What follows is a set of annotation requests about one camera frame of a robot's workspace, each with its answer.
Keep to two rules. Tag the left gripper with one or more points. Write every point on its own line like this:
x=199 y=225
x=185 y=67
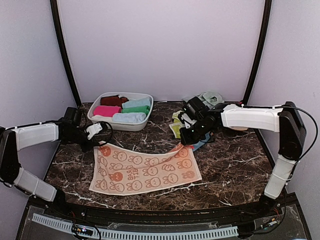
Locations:
x=92 y=143

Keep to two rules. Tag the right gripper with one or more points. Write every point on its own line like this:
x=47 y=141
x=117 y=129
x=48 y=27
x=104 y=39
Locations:
x=186 y=140

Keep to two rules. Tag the orange bunny towel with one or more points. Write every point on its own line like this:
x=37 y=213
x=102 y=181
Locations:
x=122 y=172

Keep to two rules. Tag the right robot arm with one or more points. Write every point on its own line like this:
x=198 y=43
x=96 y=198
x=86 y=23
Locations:
x=281 y=127

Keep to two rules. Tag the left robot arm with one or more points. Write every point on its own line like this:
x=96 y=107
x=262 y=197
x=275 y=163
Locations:
x=15 y=139

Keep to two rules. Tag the blue polka dot towel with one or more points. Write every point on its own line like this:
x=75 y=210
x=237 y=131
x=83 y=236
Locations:
x=199 y=144

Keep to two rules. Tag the green patterned small towel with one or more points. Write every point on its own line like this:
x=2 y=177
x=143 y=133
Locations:
x=176 y=125

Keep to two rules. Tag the grey green crumpled towel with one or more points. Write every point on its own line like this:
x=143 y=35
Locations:
x=208 y=98

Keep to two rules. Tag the pink rolled towel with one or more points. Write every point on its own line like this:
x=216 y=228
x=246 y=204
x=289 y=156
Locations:
x=106 y=111

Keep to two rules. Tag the brown rolled towel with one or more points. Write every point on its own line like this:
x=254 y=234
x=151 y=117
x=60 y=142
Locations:
x=113 y=100

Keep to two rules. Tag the light blue rolled towel front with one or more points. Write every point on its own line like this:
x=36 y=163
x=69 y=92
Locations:
x=132 y=117

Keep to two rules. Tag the light blue rolled towel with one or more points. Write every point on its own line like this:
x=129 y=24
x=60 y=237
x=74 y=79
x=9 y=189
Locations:
x=146 y=101
x=132 y=117

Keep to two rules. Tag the green rolled towel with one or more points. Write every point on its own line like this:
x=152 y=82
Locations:
x=137 y=109

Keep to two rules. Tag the white plastic basin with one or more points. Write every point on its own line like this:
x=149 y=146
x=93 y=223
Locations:
x=121 y=126

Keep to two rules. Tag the light blue rolled towel back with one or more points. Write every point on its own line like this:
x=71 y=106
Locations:
x=146 y=101

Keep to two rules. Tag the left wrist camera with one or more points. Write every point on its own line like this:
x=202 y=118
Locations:
x=93 y=129

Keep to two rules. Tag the white slotted cable duct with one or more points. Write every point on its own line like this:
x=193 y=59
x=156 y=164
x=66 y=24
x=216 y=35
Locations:
x=98 y=233

